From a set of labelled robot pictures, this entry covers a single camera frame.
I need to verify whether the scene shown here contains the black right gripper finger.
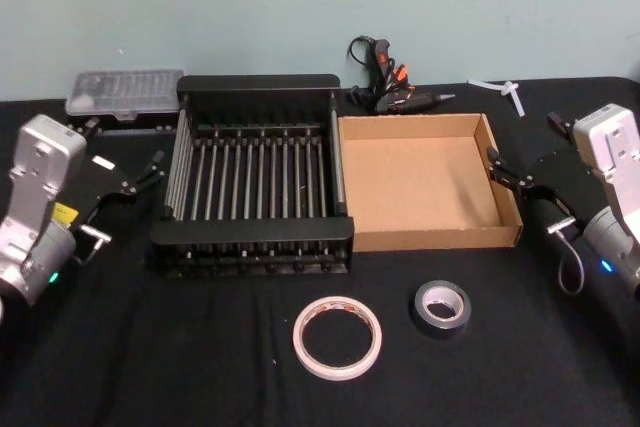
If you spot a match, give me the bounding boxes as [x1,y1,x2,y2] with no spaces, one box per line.
[486,145,537,201]
[546,110,577,142]

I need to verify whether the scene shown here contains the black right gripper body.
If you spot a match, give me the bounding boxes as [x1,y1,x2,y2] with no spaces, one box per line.
[522,139,609,221]

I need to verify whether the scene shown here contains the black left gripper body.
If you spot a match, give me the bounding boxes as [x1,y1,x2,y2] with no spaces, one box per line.
[53,139,137,231]

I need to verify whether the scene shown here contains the white tape roll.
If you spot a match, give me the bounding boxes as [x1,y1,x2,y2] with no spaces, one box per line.
[291,296,384,382]

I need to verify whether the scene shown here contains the clear plastic case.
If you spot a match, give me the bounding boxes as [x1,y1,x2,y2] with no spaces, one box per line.
[64,68,187,137]

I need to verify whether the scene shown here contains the white three-armed plastic piece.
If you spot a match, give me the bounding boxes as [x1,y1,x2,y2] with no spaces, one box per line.
[467,77,528,120]

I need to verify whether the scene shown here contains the shallow brown cardboard tray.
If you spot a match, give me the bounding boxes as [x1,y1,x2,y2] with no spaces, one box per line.
[336,112,525,253]

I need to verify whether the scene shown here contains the black rack with steel bars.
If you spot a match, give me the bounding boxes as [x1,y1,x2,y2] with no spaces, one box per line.
[149,73,357,282]

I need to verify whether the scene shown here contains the black table cloth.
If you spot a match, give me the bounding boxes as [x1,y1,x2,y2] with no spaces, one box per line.
[0,75,640,427]

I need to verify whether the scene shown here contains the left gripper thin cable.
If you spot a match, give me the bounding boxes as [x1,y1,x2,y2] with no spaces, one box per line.
[73,224,112,267]

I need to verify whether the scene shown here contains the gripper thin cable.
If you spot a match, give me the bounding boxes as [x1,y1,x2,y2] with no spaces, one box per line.
[73,224,112,267]
[546,217,587,297]

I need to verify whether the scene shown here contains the right gripper thin cable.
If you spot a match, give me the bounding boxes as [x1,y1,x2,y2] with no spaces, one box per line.
[546,217,587,297]

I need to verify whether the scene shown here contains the black corded tool, orange parts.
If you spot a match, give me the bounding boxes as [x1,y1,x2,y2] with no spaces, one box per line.
[345,35,457,116]

